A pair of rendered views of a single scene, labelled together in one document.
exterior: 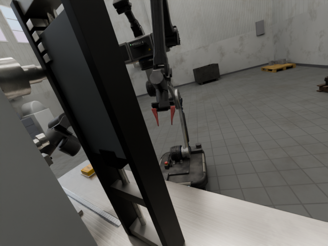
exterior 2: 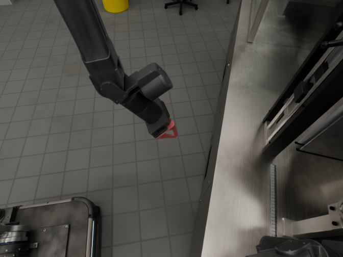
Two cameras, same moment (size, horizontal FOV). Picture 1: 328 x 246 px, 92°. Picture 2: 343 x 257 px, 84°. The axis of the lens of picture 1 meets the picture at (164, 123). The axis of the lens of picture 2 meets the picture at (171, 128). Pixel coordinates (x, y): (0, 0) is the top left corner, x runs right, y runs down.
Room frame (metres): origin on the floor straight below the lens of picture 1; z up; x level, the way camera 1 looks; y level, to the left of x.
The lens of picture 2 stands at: (0.80, 0.29, 1.55)
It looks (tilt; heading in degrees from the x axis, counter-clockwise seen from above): 58 degrees down; 245
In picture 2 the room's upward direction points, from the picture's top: straight up
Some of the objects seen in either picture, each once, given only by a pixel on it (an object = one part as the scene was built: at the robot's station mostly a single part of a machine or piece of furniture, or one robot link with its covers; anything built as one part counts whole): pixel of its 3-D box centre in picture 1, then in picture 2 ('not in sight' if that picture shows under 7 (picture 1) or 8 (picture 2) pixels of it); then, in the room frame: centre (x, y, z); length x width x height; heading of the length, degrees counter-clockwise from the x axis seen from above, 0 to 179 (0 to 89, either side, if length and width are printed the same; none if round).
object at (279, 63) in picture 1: (276, 65); not in sight; (5.95, -4.68, 0.15); 1.09 x 0.74 x 0.30; 164
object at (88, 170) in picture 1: (91, 168); not in sight; (0.72, 0.42, 0.91); 0.07 x 0.07 x 0.02; 50
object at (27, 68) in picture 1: (39, 73); not in sight; (0.34, 0.20, 1.34); 0.06 x 0.03 x 0.03; 140
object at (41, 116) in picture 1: (39, 118); not in sight; (6.34, 4.57, 0.68); 0.69 x 0.59 x 1.36; 164
